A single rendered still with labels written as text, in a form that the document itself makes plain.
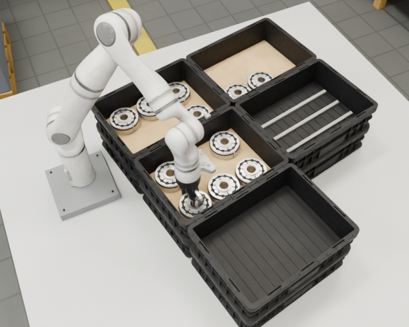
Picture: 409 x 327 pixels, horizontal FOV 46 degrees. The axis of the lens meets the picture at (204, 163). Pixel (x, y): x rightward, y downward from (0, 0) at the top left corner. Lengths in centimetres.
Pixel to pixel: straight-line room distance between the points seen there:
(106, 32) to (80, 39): 228
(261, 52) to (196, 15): 162
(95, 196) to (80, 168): 12
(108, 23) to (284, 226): 78
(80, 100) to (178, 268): 61
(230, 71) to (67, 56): 169
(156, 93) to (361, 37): 246
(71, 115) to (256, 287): 72
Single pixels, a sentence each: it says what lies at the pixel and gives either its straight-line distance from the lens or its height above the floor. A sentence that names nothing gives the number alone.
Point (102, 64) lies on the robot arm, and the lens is 135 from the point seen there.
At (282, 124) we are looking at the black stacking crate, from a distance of 176.
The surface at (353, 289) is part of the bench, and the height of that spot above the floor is 70.
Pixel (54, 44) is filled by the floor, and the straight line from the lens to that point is 352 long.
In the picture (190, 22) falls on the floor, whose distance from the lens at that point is 353.
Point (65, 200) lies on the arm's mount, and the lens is 174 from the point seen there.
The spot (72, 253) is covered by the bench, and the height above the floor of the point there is 70.
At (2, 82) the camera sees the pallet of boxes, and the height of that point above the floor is 20.
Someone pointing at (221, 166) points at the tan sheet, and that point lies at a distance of 162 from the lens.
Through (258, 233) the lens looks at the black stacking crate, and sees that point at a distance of 150.
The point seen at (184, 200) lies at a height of 86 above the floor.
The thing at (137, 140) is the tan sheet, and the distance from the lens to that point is 171.
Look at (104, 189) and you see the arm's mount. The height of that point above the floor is 73.
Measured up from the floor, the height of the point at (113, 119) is 86.
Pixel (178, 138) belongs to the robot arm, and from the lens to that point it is 123.
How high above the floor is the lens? 214
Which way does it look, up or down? 54 degrees down
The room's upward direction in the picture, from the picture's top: 2 degrees counter-clockwise
